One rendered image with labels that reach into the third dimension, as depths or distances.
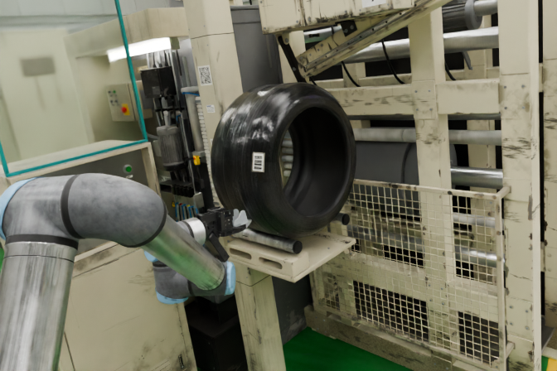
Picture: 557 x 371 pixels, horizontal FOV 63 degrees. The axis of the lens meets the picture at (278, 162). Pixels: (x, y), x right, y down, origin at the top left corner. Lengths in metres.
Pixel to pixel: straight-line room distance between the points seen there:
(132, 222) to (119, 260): 1.17
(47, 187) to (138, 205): 0.16
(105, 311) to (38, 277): 1.20
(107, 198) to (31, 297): 0.19
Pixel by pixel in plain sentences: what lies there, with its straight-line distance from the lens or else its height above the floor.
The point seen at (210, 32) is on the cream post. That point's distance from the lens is 1.79.
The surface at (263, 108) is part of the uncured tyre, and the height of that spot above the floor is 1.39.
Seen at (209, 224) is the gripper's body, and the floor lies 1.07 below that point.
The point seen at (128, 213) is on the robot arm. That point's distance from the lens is 0.84.
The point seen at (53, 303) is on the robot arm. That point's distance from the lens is 0.86.
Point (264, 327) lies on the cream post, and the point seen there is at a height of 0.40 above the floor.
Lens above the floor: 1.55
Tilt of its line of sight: 13 degrees down
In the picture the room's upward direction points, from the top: 8 degrees counter-clockwise
